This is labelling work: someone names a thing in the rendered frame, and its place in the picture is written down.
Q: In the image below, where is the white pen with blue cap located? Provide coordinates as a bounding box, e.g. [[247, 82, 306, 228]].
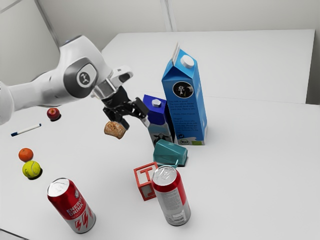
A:
[[10, 123, 43, 137]]

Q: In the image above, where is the red energy drink can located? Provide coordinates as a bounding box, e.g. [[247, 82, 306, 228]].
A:
[[46, 177, 97, 235]]

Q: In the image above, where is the red can with grey label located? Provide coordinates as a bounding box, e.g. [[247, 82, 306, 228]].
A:
[[151, 164, 192, 227]]

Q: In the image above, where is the yellow tennis ball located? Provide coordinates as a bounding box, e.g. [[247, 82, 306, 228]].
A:
[[22, 160, 42, 179]]

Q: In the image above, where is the small dark blue milk carton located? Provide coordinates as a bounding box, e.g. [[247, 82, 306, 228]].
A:
[[142, 93, 176, 148]]

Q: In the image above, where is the teal faceted mug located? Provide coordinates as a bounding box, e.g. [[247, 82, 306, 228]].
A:
[[152, 139, 189, 168]]

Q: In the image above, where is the tall light blue milk carton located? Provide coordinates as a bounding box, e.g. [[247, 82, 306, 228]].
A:
[[161, 41, 209, 147]]

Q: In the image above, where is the brown speckled bread piece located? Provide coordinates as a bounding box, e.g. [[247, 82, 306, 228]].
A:
[[103, 120, 127, 140]]

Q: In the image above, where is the orange fruit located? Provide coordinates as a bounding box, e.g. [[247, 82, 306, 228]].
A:
[[18, 147, 34, 163]]

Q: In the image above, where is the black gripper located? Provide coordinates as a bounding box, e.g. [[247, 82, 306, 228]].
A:
[[100, 86, 151, 131]]

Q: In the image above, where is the red letter block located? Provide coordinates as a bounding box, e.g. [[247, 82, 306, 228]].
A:
[[133, 161, 160, 202]]

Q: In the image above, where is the red apple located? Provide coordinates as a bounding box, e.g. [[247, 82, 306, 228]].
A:
[[46, 107, 61, 122]]

